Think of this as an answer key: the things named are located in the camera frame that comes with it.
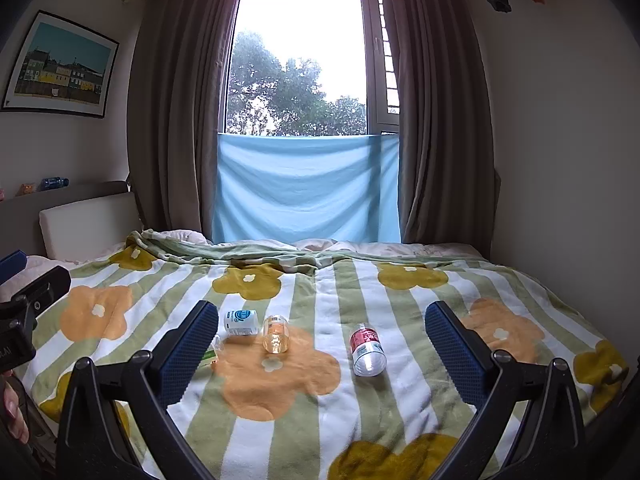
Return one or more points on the framed house picture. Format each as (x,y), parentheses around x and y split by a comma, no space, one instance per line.
(60,65)

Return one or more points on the white headboard cushion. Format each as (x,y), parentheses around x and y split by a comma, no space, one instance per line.
(85,225)

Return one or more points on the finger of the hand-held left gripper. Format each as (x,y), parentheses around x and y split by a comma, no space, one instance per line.
(45,285)
(12,264)

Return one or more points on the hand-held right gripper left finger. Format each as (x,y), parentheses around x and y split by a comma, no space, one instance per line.
(192,345)

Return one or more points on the light blue cloth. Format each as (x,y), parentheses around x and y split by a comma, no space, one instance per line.
(305,187)

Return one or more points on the small orange figurine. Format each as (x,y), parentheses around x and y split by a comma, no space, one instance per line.
(27,189)

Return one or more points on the clear red-label plastic bottle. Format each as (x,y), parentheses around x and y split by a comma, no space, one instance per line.
(367,352)

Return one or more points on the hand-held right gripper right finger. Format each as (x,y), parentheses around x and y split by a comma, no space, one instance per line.
(452,350)

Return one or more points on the floral striped blanket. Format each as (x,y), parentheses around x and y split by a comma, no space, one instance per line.
(325,390)

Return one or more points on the window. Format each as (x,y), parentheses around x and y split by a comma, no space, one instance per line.
(300,60)

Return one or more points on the small green packet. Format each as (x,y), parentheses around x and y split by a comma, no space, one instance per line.
(212,352)

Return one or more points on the white blue-label bottle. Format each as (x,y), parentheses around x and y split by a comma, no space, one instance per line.
(241,322)

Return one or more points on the brown curtain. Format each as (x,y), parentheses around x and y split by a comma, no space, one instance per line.
(440,125)
(175,110)

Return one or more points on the blue plastic bottle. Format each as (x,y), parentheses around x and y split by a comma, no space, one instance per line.
(54,183)

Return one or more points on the person's left hand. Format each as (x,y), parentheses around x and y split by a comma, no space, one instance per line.
(15,410)

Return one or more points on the grey headboard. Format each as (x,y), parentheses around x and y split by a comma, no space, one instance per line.
(75,191)

